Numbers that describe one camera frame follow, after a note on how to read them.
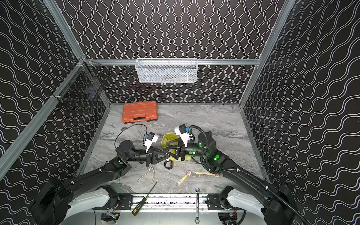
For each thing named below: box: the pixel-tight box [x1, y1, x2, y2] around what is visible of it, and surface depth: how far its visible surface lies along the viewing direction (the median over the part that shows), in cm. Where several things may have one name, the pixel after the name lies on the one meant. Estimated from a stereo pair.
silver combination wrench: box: [195, 187, 201, 225], surface depth 75 cm
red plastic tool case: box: [121, 100, 158, 124], surface depth 109 cm
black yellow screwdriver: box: [131, 181, 158, 217], surface depth 73 cm
